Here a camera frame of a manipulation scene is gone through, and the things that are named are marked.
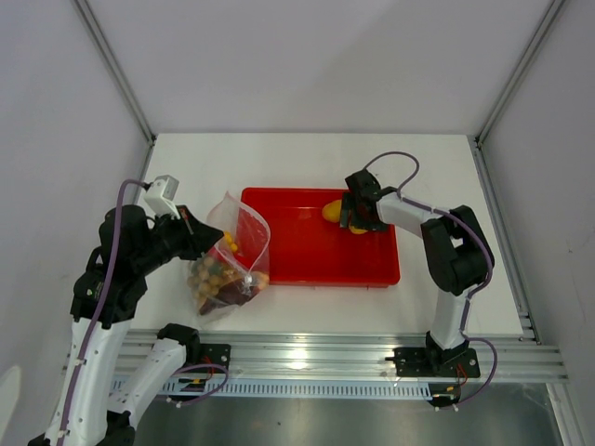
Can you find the right side aluminium rail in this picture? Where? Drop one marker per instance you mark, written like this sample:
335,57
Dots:
509,260

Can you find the aluminium mounting rail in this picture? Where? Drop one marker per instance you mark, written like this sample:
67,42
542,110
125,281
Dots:
361,357

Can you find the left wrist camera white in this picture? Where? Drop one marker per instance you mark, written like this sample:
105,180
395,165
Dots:
160,196

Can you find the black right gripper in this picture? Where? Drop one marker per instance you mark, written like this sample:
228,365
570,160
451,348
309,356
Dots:
350,203

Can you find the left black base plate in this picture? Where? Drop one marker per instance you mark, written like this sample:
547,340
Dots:
215,356

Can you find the aluminium frame post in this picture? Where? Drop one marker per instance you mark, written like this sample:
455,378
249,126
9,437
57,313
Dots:
521,67
113,67

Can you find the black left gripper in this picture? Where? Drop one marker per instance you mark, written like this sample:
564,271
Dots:
200,237

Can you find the left aluminium frame post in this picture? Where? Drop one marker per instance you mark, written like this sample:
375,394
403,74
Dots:
113,67

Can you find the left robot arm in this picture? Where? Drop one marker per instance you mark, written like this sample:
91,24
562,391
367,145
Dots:
103,308

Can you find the white slotted cable duct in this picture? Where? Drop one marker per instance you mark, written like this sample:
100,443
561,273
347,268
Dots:
299,389

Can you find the red plastic tray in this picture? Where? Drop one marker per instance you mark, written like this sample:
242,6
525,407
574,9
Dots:
306,249

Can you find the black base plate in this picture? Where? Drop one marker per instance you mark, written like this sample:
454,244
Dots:
418,362
215,356

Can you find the orange ginger root piece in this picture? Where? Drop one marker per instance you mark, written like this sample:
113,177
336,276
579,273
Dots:
228,238

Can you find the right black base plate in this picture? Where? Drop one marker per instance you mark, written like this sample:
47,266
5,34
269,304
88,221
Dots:
418,362

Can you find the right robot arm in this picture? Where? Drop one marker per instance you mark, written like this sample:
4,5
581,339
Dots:
458,256

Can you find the clear pink-dotted zip bag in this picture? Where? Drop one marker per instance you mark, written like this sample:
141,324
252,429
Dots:
252,261

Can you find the purple sweet potato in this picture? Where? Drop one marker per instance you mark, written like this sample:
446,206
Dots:
235,293

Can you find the right aluminium frame post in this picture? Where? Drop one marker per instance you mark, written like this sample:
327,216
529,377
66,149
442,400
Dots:
521,67

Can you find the yellow lemon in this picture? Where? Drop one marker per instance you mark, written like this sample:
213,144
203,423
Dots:
356,230
331,212

